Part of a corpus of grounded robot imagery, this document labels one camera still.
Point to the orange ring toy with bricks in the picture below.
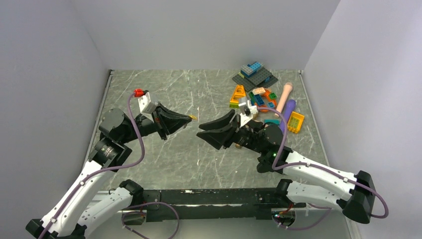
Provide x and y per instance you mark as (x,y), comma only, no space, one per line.
(263,97)

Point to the yellow window toy block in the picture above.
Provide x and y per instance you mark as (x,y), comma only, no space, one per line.
(295,122)

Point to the orange triangular toy block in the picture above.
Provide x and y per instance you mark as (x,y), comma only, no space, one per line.
(239,92)

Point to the blue grey lego stack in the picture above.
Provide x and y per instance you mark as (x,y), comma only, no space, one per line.
(250,69)

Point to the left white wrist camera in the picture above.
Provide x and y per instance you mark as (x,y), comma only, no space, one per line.
(147,103)

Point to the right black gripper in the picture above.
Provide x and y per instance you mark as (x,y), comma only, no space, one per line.
(218,138)

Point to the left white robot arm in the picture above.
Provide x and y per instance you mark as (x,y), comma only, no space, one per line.
(73,217)

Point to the purple toy microphone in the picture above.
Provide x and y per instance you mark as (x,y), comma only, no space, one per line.
(290,106)

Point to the pink toy microphone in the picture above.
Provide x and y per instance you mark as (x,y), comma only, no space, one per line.
(287,88)

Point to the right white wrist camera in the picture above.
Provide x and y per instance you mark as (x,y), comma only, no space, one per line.
(247,111)

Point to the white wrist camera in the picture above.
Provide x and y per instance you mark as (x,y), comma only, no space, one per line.
(147,103)
(247,111)

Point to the teal flat brick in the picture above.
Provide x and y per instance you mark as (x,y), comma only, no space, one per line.
(272,121)

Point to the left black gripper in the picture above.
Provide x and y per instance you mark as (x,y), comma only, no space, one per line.
(168,121)

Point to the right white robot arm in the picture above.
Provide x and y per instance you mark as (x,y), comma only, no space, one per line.
(351,194)

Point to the dark grey lego baseplate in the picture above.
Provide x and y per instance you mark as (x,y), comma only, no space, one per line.
(263,78)

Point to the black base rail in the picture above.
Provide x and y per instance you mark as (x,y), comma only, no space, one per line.
(195,204)

